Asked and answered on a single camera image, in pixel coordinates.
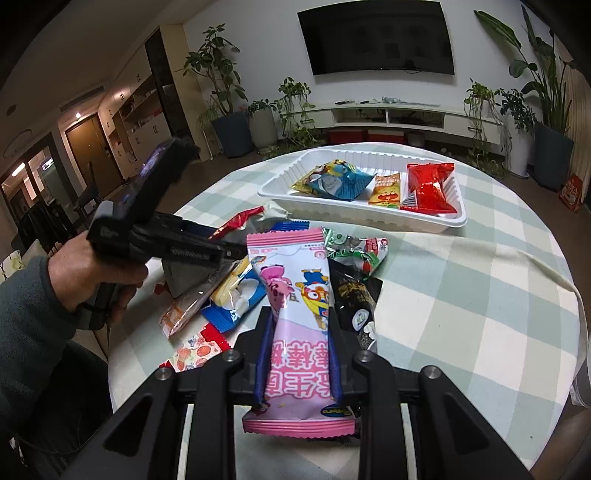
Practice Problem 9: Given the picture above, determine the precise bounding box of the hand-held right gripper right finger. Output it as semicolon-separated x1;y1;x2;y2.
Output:
325;308;532;480

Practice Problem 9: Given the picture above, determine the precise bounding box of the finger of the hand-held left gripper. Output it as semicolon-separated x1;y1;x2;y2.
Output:
163;239;249;274
154;213;223;241

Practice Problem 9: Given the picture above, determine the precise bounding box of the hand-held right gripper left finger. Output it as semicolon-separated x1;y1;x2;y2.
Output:
60;307;279;480

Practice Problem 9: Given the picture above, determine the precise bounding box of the clear orange bear snack packet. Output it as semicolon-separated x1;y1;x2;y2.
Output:
161;258;246;340

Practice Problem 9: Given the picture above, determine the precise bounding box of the blue yellow snack packet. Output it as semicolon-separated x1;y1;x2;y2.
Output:
201;220;310;334

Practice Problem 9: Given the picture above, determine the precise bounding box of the white red chili snack packet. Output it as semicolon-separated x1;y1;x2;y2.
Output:
161;206;291;298

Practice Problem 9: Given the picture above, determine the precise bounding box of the floral red white snack packet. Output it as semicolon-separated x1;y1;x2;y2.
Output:
168;322;232;373

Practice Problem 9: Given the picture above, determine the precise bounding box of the black snack packet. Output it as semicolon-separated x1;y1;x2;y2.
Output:
328;261;384;357

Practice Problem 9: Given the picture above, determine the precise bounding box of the pink snack packet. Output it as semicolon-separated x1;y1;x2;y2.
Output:
242;227;362;437

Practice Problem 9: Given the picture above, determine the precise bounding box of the green snack packet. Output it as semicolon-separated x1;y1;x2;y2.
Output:
322;227;390;278

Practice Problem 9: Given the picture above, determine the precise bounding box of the white plastic tray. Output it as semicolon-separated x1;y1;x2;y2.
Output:
257;142;468;232

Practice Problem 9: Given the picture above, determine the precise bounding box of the teal blue snack packet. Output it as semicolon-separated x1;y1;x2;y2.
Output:
291;159;374;201

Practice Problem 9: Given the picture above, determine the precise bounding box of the orange yellow snack packet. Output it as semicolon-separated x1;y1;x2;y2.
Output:
368;172;402;209

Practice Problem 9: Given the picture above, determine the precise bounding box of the large red snack packet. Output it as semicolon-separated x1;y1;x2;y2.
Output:
400;162;458;214

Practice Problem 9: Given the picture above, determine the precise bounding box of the person's left forearm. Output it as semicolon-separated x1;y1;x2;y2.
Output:
0;256;80;416

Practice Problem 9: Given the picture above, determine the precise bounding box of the person's left hand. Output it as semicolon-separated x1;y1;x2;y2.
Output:
47;232;149;325

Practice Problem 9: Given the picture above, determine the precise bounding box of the tall tree in dark pot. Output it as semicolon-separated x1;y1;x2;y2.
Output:
178;24;256;159

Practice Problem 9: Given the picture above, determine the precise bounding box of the plant in grey pot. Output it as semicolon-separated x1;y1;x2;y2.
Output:
247;98;280;150

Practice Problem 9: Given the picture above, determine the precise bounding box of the checked tablecloth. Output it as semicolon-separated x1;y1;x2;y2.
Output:
107;148;583;480

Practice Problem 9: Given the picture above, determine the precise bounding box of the trailing floor plant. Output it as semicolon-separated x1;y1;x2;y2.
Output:
260;78;325;161

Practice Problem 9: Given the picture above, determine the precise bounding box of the brown wooden chair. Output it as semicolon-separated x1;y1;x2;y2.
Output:
531;406;591;480

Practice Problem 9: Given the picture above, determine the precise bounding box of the white television console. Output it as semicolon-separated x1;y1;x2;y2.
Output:
314;102;506;140

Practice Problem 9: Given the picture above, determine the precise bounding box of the red gift bag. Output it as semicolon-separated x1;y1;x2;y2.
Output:
558;173;584;213

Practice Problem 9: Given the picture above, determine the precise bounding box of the bushy plant in white pot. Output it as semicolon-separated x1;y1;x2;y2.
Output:
496;88;539;179

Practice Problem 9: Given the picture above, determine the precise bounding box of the trailing plant on console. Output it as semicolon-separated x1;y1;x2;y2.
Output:
463;79;509;168

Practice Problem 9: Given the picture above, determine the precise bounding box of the large leaf plant dark pot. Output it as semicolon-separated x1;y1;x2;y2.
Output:
475;4;579;193

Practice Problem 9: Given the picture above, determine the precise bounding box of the beige curtain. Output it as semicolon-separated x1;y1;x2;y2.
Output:
566;58;591;185

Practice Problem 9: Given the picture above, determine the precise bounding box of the wooden wall cabinet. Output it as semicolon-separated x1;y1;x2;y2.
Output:
99;21;205;186

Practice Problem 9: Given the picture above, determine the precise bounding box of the wall television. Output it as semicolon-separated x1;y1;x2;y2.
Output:
297;7;456;77

